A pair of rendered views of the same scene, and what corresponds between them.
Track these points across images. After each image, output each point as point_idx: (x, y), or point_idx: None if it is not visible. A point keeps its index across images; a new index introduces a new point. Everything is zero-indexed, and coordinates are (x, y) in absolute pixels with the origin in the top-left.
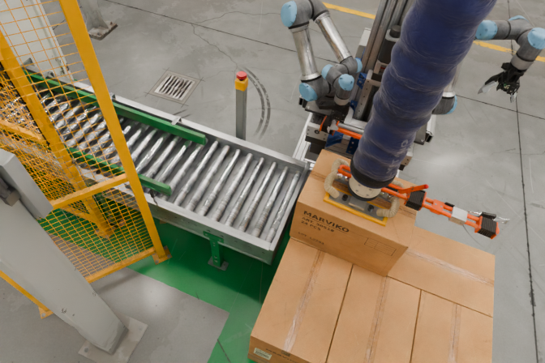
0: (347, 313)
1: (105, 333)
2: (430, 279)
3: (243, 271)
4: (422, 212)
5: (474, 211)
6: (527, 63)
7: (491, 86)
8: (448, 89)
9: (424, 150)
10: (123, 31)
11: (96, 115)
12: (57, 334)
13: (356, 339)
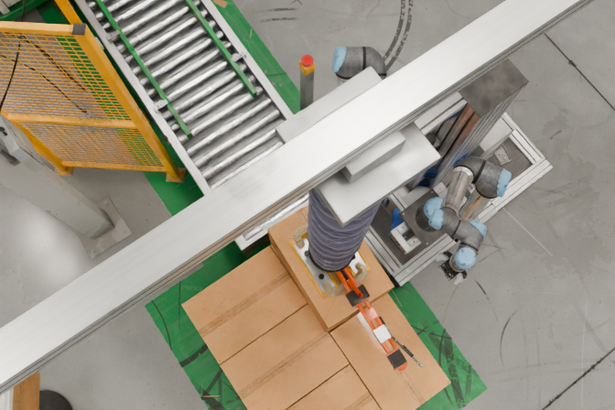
0: (269, 339)
1: (87, 227)
2: (365, 361)
3: None
4: (469, 290)
5: (533, 325)
6: (455, 269)
7: (443, 259)
8: (465, 219)
9: (544, 221)
10: None
11: (171, 2)
12: None
13: (260, 362)
